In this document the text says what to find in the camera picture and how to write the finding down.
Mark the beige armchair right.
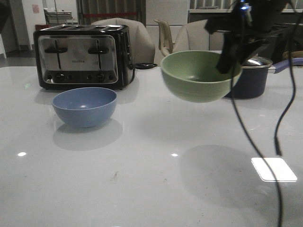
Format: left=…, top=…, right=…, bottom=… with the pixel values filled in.
left=172, top=19, right=223, bottom=53

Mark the cream plastic chair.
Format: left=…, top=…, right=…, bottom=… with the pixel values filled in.
left=154, top=19, right=174, bottom=57

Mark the white cabinet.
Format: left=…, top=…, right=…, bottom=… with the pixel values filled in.
left=146, top=0, right=189, bottom=46

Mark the dark blue saucepan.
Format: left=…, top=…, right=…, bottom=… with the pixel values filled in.
left=225, top=60, right=289, bottom=99

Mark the black hanging cable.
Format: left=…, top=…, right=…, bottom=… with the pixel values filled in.
left=229, top=0, right=284, bottom=227

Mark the black and chrome toaster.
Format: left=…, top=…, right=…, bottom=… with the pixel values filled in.
left=34, top=25, right=134, bottom=90

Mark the black toaster power cord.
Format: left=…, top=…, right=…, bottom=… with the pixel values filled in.
left=129, top=62, right=158, bottom=86

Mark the black dangling connector cable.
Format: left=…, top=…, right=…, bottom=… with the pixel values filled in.
left=274, top=0, right=303, bottom=157

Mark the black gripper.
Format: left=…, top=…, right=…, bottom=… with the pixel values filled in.
left=205, top=0, right=291, bottom=74

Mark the green bowl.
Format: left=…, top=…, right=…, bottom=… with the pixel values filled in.
left=160, top=51, right=242, bottom=103

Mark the blue bowl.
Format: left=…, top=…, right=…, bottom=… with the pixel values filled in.
left=52, top=87, right=117, bottom=128

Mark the beige armchair left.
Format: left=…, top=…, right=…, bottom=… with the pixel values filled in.
left=92, top=17, right=155, bottom=64

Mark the beige armchair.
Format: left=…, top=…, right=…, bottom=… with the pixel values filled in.
left=172, top=19, right=223, bottom=53
left=92, top=17, right=155, bottom=64

